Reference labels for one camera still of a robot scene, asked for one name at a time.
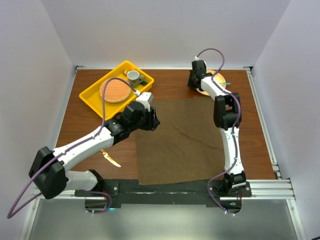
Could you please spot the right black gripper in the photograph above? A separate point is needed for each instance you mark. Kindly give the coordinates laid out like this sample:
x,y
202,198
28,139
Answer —
x,y
190,83

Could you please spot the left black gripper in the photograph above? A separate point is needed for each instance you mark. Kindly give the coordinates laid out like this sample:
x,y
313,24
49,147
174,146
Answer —
x,y
152,121

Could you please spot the gold butter knife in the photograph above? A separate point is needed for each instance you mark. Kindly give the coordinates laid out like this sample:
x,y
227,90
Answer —
x,y
109,158

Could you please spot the brown cloth napkin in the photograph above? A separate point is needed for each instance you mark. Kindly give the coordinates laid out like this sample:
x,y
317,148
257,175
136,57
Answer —
x,y
186,146

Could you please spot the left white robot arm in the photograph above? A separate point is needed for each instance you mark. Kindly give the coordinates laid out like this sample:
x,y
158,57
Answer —
x,y
51,170

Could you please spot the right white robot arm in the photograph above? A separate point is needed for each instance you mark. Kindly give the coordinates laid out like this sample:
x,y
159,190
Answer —
x,y
227,116

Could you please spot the yellow round plate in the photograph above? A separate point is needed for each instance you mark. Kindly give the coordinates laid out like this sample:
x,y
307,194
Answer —
x,y
215,88

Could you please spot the small green object in tray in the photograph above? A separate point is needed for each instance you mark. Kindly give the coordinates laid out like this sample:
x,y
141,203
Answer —
x,y
143,83

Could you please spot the orange woven coaster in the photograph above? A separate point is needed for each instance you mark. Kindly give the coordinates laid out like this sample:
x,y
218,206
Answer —
x,y
116,91

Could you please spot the grey ceramic mug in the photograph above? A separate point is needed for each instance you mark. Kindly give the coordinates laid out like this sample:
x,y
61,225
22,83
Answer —
x,y
134,78

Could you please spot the yellow plastic tray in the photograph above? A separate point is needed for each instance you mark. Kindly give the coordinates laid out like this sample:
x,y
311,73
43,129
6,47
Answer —
x,y
91,97

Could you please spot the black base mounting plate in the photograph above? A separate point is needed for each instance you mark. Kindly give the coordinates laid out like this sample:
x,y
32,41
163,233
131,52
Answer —
x,y
200,192

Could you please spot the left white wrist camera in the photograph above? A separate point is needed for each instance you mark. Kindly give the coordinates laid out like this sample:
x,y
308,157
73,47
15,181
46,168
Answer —
x,y
145,99

